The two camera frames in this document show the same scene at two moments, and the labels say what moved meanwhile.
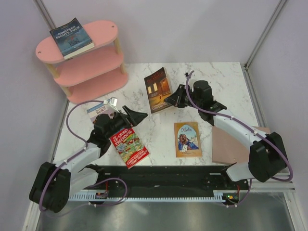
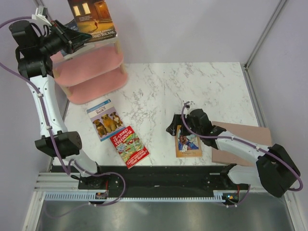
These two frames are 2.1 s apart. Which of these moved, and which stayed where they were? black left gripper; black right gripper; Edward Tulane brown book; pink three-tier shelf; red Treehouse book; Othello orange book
Moved: black right gripper; Edward Tulane brown book; black left gripper
Stayed: red Treehouse book; Othello orange book; pink three-tier shelf
